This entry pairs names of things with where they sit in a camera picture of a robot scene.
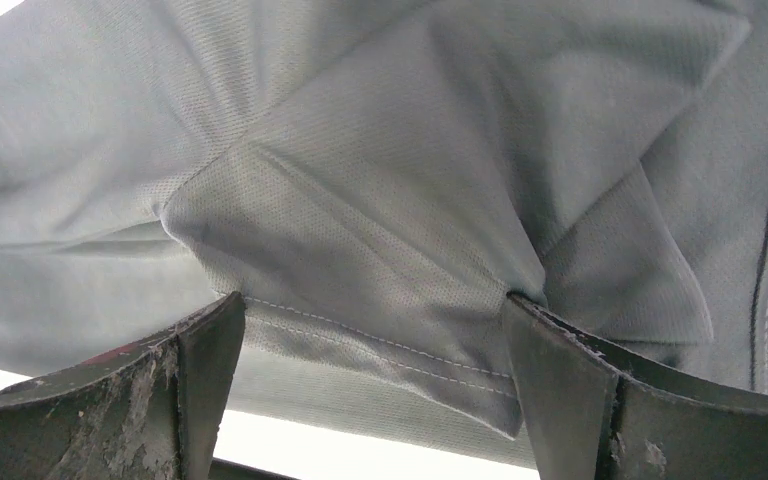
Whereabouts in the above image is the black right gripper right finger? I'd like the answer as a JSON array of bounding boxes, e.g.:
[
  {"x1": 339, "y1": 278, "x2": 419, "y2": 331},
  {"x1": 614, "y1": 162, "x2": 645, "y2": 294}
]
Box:
[{"x1": 503, "y1": 294, "x2": 768, "y2": 479}]

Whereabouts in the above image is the dark grey t shirt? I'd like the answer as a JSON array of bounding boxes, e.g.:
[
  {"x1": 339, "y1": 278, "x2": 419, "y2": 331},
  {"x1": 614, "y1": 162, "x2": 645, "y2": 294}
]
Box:
[{"x1": 0, "y1": 1, "x2": 768, "y2": 464}]

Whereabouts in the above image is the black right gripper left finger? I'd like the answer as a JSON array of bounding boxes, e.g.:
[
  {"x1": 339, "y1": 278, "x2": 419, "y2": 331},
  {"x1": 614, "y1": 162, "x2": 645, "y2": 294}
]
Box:
[{"x1": 0, "y1": 293, "x2": 245, "y2": 479}]

